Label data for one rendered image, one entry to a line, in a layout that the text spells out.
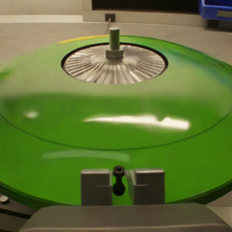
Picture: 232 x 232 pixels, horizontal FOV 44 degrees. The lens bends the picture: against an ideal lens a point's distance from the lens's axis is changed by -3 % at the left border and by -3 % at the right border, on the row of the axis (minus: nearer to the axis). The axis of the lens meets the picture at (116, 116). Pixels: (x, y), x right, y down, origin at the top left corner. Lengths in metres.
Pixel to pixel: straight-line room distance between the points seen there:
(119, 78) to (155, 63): 0.05
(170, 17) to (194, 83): 0.80
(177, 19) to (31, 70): 0.82
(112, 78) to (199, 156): 0.10
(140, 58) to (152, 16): 0.76
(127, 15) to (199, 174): 0.90
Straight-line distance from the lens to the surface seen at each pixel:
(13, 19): 1.21
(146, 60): 0.30
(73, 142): 0.21
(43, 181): 0.20
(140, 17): 1.06
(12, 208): 0.38
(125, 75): 0.27
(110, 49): 0.29
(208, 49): 0.86
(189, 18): 1.06
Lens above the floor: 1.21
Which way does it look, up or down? 34 degrees down
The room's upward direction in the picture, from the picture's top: straight up
